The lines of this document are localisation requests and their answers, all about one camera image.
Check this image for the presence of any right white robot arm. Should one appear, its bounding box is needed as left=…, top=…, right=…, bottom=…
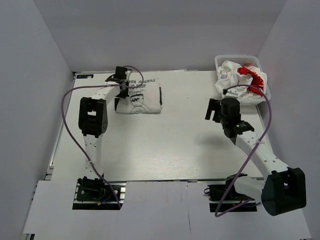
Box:
left=204, top=97, right=307, bottom=217

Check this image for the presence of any white plastic basket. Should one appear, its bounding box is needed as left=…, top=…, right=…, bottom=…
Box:
left=214, top=55, right=271, bottom=106

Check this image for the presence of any blue table label sticker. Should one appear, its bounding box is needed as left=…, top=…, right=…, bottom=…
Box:
left=76, top=74, right=94, bottom=79

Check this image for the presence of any green and white t shirt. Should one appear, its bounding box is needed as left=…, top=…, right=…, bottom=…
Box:
left=114, top=78, right=163, bottom=115

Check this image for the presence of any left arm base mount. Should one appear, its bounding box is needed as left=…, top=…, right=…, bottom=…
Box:
left=72, top=177, right=126, bottom=211

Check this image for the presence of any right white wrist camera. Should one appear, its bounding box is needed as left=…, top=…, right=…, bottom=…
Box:
left=222, top=88, right=238, bottom=99

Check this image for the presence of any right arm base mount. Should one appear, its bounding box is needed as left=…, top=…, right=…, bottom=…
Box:
left=203, top=175, right=258, bottom=213

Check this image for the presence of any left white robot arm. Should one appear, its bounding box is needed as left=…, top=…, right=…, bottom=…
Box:
left=78, top=66, right=132, bottom=178

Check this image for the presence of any white printed t shirt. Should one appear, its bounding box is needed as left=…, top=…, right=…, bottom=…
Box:
left=215, top=60, right=267, bottom=100

